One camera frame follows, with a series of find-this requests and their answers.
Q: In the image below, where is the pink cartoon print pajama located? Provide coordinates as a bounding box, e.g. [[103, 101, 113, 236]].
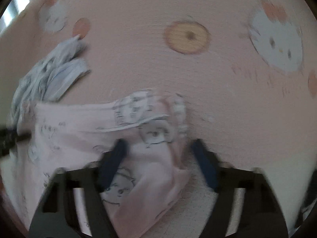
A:
[[10, 89, 189, 237]]

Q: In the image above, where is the pink Hello Kitty sofa cover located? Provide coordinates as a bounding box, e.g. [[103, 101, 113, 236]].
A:
[[1, 0, 316, 237]]

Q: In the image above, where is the grey white print garment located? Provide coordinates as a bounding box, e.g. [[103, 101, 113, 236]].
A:
[[10, 36, 90, 126]]

